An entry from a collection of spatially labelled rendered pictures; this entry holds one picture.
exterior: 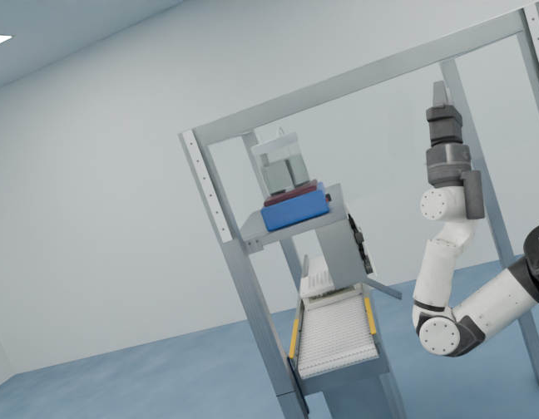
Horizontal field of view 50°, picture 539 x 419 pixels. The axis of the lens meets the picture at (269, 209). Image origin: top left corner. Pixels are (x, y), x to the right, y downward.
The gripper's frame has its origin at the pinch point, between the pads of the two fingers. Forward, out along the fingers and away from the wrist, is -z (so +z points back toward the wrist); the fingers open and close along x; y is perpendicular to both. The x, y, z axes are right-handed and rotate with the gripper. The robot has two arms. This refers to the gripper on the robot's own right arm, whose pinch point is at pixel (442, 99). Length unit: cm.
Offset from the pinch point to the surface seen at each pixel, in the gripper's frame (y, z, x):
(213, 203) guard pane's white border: 70, 13, -15
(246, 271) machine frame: 66, 33, -24
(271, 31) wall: 192, -178, -276
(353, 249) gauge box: 38, 27, -41
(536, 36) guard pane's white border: -17.0, -24.6, -38.7
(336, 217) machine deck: 41, 18, -36
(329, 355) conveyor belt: 52, 59, -51
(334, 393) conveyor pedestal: 58, 74, -65
